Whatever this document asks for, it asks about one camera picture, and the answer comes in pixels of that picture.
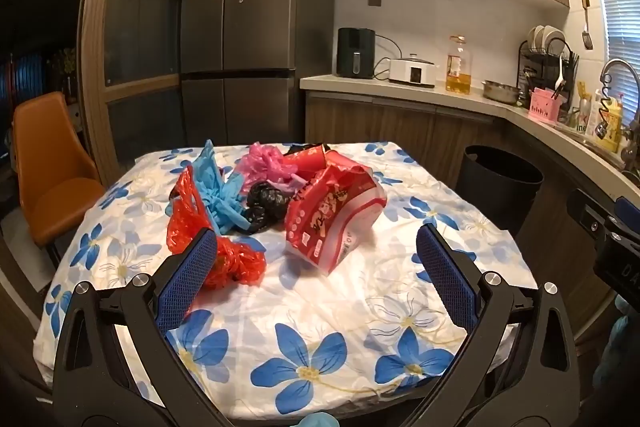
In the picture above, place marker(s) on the blue ribbed barrel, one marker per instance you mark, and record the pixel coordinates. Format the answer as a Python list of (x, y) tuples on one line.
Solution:
[(27, 74)]

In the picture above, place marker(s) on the hanging spatula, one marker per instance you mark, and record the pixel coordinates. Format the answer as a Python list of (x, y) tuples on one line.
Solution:
[(586, 38)]

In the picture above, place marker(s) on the cooking oil bottle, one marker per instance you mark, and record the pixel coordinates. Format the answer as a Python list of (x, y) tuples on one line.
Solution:
[(458, 72)]

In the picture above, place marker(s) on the wooden framed glass door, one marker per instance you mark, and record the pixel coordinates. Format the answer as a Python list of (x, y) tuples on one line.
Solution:
[(140, 32)]

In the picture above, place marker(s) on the grey refrigerator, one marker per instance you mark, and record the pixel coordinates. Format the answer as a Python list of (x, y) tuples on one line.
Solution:
[(250, 32)]

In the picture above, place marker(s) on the person's left hand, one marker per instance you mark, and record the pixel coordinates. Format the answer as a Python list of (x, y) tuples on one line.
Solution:
[(320, 421)]

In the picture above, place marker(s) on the person's right hand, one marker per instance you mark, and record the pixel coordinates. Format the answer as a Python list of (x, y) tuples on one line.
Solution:
[(622, 347)]

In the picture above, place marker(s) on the pink utensil basket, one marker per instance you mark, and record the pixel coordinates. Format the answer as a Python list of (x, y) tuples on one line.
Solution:
[(545, 107)]

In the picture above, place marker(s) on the white spoon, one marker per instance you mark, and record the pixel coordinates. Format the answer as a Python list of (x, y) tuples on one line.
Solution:
[(560, 79)]

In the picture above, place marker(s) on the blue plastic bag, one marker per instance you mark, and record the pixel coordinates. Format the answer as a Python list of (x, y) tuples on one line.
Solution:
[(210, 187)]

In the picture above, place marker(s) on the black waste bin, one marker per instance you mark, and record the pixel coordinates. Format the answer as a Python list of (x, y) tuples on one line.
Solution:
[(500, 202)]

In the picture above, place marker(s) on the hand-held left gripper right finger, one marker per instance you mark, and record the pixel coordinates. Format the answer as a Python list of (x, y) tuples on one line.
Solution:
[(445, 277)]

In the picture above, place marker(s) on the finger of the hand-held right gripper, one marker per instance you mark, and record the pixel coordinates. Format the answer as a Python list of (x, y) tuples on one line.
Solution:
[(627, 209)]

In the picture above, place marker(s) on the red paper cup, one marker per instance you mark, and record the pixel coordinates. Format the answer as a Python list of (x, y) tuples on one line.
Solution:
[(305, 163)]

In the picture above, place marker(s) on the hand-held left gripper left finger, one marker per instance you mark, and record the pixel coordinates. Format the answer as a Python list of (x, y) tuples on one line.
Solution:
[(187, 277)]

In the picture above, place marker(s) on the pink plastic bag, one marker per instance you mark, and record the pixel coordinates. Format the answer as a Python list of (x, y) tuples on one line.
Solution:
[(260, 164)]

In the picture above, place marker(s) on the kitchen counter with wooden cabinets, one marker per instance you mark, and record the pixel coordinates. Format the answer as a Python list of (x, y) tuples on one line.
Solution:
[(400, 127)]

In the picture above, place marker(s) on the red plastic bag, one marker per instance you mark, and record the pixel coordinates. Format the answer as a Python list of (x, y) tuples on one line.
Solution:
[(235, 262)]

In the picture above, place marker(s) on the black dish rack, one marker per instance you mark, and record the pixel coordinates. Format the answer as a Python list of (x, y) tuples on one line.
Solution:
[(545, 67)]

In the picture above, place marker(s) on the black air fryer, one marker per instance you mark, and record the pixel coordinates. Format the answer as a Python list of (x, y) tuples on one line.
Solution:
[(355, 52)]

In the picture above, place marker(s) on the steel bowl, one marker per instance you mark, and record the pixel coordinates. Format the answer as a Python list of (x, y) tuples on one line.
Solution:
[(500, 92)]

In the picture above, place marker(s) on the blue floral tablecloth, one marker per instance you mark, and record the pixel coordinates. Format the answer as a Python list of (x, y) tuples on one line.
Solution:
[(350, 287)]

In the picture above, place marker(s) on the yellow dish soap bottle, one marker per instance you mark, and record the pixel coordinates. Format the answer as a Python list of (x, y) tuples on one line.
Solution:
[(612, 132)]

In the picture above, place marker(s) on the white electric cooker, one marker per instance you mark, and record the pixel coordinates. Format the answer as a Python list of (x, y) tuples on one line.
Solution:
[(412, 72)]

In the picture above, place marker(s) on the orange chair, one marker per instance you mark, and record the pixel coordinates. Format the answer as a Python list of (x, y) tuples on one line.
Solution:
[(50, 157)]

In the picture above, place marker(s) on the window blinds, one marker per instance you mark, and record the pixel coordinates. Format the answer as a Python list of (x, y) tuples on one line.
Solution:
[(622, 47)]

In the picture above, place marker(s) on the white plates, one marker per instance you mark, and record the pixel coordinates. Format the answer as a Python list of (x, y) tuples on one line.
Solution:
[(547, 36)]

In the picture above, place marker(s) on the red and white plastic wrapper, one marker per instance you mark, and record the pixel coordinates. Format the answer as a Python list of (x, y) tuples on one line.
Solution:
[(325, 217)]

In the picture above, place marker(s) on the steel faucet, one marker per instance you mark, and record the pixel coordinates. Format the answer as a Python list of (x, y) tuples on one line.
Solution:
[(620, 64)]

